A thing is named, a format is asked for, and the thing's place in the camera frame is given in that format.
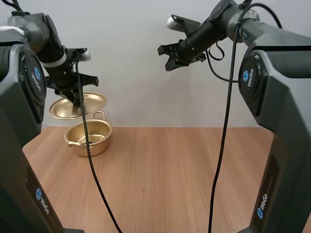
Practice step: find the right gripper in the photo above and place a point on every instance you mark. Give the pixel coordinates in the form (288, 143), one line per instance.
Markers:
(189, 48)

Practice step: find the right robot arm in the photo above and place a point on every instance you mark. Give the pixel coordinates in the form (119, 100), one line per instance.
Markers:
(279, 102)

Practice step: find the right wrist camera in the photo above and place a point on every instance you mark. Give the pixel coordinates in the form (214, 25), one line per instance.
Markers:
(187, 24)

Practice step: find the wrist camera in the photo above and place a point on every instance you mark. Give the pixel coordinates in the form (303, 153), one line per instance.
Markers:
(77, 54)
(187, 24)

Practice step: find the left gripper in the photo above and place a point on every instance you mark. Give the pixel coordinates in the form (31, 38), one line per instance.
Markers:
(63, 77)

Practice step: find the gold pot lid black knob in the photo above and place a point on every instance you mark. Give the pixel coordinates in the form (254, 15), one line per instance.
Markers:
(60, 109)

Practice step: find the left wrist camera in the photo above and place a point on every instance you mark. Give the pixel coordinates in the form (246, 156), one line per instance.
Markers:
(77, 54)

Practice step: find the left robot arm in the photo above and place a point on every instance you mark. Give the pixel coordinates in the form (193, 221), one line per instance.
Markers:
(19, 121)

